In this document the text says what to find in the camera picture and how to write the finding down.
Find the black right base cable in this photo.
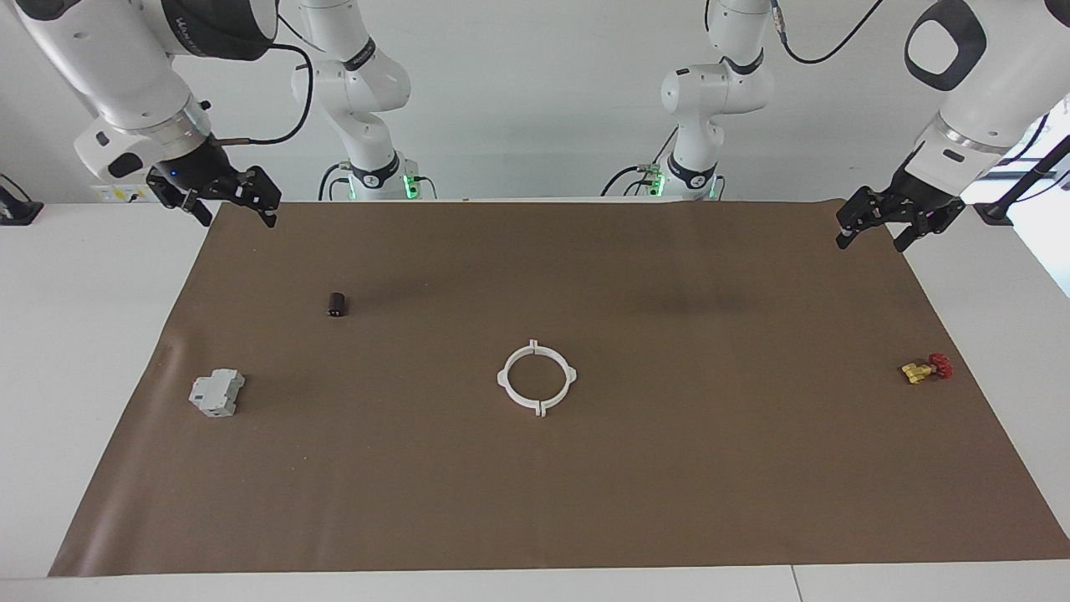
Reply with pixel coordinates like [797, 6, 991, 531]
[318, 161, 354, 202]

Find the brass valve red handle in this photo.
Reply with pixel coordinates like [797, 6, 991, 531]
[900, 353, 953, 385]

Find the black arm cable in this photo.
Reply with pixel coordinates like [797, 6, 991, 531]
[772, 0, 885, 66]
[213, 13, 314, 146]

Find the black camera stand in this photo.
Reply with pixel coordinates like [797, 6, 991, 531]
[974, 134, 1070, 227]
[0, 173, 44, 227]

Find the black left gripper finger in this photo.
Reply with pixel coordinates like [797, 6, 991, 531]
[893, 216, 930, 253]
[836, 188, 874, 250]

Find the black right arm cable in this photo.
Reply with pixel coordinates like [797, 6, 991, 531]
[213, 13, 314, 146]

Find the black base cable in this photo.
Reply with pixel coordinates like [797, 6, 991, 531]
[318, 161, 354, 202]
[602, 130, 676, 198]

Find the white half pipe clamp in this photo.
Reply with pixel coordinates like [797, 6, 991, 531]
[497, 339, 544, 417]
[532, 339, 578, 417]

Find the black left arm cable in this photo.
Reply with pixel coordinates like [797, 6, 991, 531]
[772, 0, 885, 66]

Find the grey circuit breaker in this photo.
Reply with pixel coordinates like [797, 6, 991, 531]
[188, 369, 246, 418]

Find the brown table mat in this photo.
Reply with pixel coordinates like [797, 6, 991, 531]
[48, 199, 1070, 578]

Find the black left base cable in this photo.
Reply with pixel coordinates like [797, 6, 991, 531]
[602, 130, 676, 198]

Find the bright window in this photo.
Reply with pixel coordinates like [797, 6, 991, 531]
[943, 92, 1070, 298]

